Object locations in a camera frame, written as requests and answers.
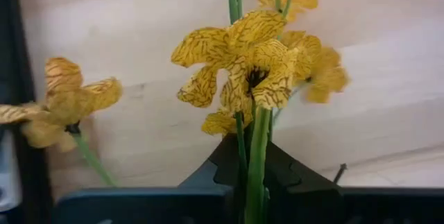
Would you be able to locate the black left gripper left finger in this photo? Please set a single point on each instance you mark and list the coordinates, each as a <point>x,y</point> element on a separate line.
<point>156,205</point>

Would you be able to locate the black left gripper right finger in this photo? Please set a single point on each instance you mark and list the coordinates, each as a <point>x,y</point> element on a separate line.
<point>329,205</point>

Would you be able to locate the orchid spray with grass leaves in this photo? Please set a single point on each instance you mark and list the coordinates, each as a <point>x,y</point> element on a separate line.
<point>256,64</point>

